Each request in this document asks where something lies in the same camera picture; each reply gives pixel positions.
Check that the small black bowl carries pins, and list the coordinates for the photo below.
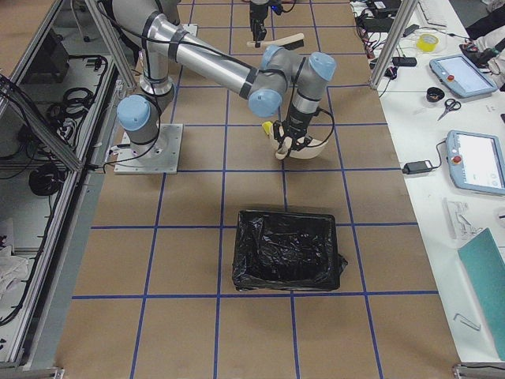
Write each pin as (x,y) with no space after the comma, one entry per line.
(434,95)

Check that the yellow tape roll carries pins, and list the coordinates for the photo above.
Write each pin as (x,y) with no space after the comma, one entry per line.
(427,42)

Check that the cream hand brush black bristles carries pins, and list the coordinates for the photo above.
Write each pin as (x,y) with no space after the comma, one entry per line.
(290,42)

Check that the clear plastic packet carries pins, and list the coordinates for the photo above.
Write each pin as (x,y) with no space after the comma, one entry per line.
(458,221)

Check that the yellow trash piece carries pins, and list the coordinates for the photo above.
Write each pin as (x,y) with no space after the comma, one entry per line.
(268,128)

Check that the teal folder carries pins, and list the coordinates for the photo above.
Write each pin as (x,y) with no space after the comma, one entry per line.
(484,266)

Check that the blue teach pendant lower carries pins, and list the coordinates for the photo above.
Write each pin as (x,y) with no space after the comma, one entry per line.
(475,162)

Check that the cream dustpan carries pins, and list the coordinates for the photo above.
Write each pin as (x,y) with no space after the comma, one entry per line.
(291,148)

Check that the aluminium rack frame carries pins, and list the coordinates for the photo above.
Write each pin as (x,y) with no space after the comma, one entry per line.
(62,70)

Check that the aluminium frame post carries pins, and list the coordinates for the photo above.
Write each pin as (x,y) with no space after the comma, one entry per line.
(398,27)

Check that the blue teach pendant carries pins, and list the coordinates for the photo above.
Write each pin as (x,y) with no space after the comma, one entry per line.
(475,162)
(461,76)

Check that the black scissors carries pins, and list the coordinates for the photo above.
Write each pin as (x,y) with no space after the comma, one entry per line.
(450,105)

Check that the metal hex key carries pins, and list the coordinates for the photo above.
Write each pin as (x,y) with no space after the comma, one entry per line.
(467,322)

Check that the blue teach pendant upper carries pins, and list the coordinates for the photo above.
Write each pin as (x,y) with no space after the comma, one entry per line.
(461,76)

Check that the black lined trash bin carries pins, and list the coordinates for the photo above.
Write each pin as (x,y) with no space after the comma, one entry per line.
(286,251)

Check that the black power adapter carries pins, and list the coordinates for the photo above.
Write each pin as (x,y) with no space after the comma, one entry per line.
(417,167)

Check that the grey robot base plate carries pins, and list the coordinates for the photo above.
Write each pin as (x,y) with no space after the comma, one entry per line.
(160,157)

